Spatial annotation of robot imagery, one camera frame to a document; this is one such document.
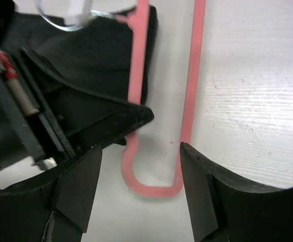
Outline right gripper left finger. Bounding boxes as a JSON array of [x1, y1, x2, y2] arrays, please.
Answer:
[[0, 145, 102, 241]]

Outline black trousers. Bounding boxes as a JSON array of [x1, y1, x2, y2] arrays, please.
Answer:
[[0, 0, 159, 106]]

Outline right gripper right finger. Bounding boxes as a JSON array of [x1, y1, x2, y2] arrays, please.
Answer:
[[180, 143, 293, 241]]

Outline pink plastic hanger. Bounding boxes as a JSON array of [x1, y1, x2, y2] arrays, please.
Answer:
[[117, 1, 206, 198]]

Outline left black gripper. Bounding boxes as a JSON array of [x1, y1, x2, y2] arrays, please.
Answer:
[[0, 46, 154, 171]]

